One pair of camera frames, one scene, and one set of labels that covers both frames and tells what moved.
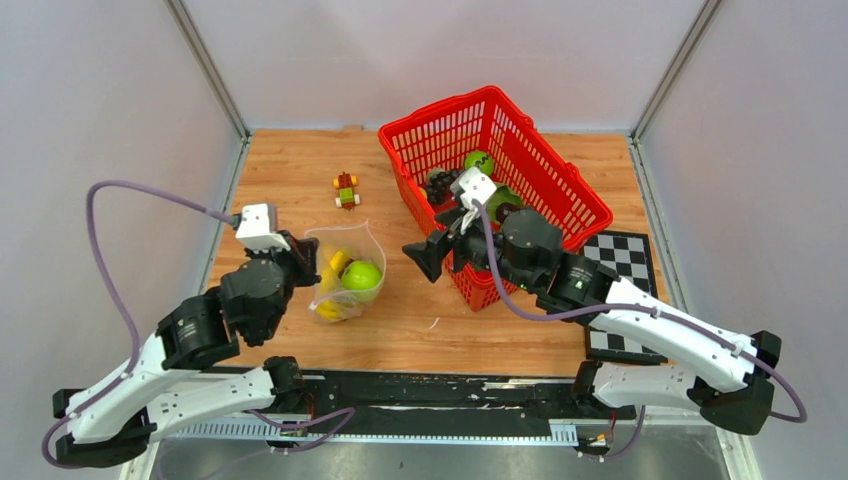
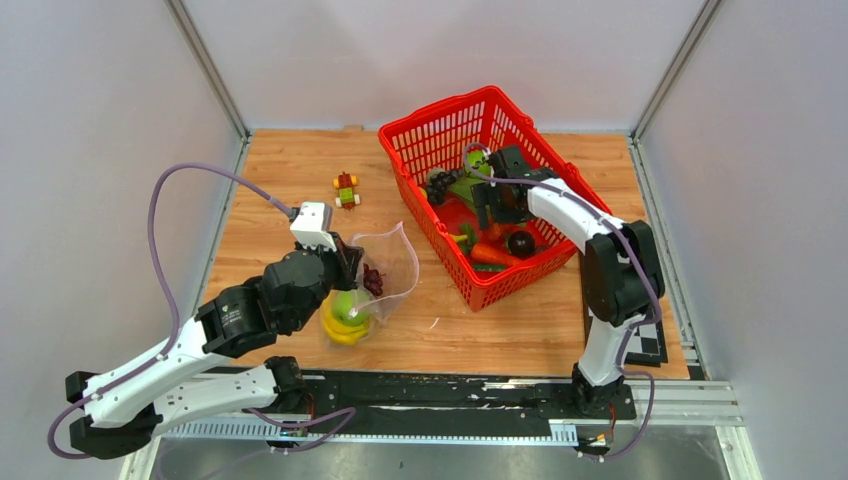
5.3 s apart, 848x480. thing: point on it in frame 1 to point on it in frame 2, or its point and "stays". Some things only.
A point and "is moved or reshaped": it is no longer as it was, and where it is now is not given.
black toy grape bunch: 438,185 stays
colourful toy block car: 347,197 stays
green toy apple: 360,275 to 351,307
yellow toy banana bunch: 333,304 is moved or reshaped
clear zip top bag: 351,271 is moved or reshaped
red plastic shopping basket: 470,160 stays
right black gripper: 428,254 to 484,195
